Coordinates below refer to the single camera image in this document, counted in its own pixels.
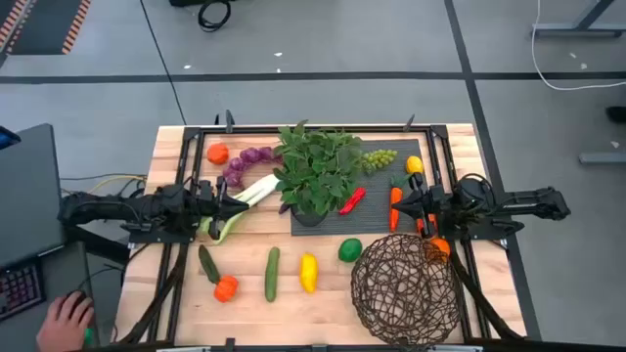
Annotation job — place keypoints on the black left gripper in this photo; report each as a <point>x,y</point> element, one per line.
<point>210,210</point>

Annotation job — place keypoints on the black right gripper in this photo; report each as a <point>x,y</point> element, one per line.
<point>437,205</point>

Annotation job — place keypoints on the white green leek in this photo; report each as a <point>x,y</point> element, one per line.
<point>259,190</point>

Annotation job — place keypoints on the dark purple eggplant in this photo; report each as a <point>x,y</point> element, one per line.
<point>283,208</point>

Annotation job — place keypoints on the orange toy pepper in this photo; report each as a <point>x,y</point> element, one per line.
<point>226,288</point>
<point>217,154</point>

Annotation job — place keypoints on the green grape bunch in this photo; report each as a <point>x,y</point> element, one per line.
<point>379,159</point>

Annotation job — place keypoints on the red chili pepper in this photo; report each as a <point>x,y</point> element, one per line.
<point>353,200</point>

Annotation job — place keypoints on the round green lime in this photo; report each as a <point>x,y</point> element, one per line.
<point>350,250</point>

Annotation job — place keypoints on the green cucumber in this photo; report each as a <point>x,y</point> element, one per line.
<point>272,274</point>

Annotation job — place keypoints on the potted green leafy plant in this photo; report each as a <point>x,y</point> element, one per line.
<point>318,171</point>

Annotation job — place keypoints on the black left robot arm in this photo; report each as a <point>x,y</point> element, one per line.
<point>107,207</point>

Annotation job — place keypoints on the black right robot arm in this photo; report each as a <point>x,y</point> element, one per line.
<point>533,203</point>

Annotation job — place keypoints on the dark grey woven placemat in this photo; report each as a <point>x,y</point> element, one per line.
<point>376,215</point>

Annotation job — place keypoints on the orange mandarin fruit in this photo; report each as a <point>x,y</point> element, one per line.
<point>441,246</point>

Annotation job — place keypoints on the purple grape bunch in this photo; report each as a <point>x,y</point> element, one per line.
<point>250,155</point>

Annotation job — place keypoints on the grey table foot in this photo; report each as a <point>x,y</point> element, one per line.
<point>601,158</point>

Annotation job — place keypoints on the dark grey computer case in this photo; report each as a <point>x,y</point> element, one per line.
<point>29,195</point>

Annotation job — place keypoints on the person's hand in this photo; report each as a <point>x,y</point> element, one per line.
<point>63,322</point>

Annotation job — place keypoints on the person's foot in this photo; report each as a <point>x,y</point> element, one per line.
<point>617,114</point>

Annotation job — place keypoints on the black backlit keyboard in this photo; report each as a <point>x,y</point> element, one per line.
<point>19,291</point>

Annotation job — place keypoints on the small glowing device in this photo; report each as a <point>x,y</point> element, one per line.
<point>7,137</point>

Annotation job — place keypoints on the grey table leg base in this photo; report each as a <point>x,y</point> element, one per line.
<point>577,28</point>

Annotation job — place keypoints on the grey side desk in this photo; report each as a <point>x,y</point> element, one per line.
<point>19,337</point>

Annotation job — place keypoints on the black orange-striped floor mat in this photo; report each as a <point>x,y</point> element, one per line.
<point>44,24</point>

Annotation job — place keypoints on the black metal table frame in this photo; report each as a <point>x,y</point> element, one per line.
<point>391,129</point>

